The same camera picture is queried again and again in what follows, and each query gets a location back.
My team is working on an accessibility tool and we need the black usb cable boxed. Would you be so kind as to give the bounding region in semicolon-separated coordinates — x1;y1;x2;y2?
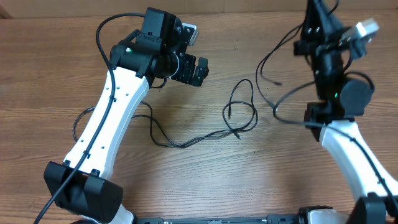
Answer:
72;101;243;149
255;23;315;110
222;78;259;140

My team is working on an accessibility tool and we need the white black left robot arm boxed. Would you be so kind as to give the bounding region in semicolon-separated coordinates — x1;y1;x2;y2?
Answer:
44;7;209;224

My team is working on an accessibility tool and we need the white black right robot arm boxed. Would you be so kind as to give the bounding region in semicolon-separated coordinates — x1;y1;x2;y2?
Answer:
294;0;397;223

